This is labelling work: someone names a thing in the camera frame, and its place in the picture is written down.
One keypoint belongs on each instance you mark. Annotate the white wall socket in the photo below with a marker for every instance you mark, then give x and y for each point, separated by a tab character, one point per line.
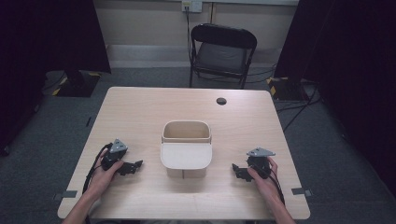
191	5

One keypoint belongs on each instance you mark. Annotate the white plastic bin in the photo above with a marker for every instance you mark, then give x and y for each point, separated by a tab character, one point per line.
186	130

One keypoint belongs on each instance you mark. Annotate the black stand base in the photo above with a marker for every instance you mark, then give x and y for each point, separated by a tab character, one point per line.
77	85
286	88

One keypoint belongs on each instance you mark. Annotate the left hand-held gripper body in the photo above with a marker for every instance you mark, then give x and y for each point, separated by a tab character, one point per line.
117	147

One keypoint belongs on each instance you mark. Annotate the person's left hand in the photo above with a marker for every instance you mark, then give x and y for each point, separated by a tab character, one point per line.
102	179

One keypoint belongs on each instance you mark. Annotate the person's right hand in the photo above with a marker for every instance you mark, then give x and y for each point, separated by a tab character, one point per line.
264	185

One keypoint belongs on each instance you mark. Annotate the grey tape strip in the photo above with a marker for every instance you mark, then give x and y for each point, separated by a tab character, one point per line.
301	191
67	194

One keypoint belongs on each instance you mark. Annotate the black folding chair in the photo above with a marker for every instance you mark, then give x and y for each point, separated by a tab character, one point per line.
222	53

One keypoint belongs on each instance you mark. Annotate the dark curtain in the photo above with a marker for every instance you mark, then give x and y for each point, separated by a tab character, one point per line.
46	46
348	62

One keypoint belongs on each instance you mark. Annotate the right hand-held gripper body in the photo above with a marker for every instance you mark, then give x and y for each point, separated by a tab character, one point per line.
259	161

